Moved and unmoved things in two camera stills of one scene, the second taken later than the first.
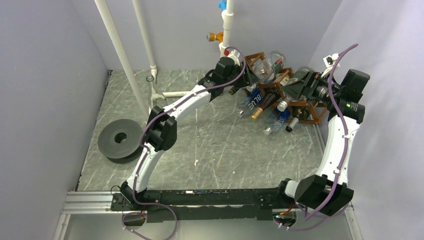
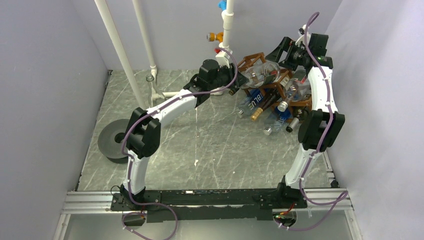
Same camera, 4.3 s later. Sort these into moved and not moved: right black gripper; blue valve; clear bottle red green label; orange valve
Moved: right black gripper
Not moved: clear bottle red green label; orange valve; blue valve
